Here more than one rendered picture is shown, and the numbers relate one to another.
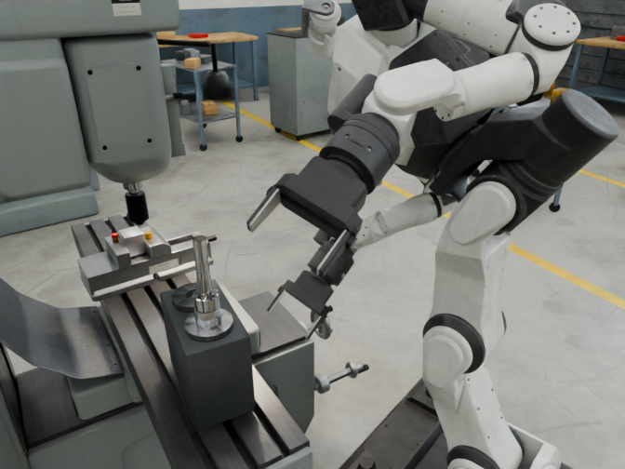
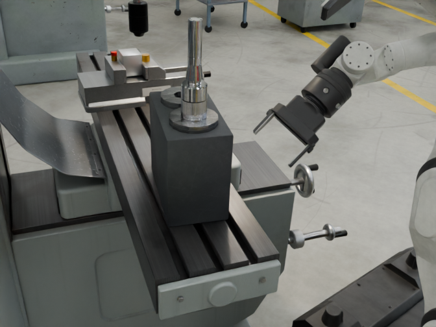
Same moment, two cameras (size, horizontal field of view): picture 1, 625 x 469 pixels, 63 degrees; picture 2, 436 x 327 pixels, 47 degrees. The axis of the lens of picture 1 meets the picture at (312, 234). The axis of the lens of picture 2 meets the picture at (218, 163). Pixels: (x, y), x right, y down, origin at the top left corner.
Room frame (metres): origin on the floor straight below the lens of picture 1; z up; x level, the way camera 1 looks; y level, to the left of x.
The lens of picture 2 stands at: (-0.03, -0.01, 1.55)
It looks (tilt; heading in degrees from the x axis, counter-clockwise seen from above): 31 degrees down; 11
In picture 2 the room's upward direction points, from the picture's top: 3 degrees clockwise
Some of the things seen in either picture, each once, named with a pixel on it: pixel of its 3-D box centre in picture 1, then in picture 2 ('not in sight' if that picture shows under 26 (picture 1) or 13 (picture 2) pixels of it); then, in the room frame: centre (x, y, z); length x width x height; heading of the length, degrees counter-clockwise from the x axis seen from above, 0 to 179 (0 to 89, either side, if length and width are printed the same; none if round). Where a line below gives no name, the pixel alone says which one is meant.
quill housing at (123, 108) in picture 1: (117, 107); not in sight; (1.13, 0.43, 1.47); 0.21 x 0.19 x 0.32; 32
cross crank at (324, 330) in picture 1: (312, 326); (294, 181); (1.40, 0.00, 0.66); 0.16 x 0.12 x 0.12; 122
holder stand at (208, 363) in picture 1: (206, 347); (187, 150); (0.81, 0.21, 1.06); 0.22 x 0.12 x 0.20; 27
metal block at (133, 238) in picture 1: (132, 241); (130, 61); (1.25, 0.50, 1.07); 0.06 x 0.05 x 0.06; 34
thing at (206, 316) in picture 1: (207, 310); (193, 102); (0.77, 0.19, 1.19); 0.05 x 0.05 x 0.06
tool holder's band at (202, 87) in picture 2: (206, 295); (194, 85); (0.77, 0.19, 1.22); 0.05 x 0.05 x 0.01
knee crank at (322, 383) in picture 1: (341, 374); (318, 234); (1.29, -0.10, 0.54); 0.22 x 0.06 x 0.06; 122
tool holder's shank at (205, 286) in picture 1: (202, 266); (194, 52); (0.77, 0.19, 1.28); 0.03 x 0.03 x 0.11
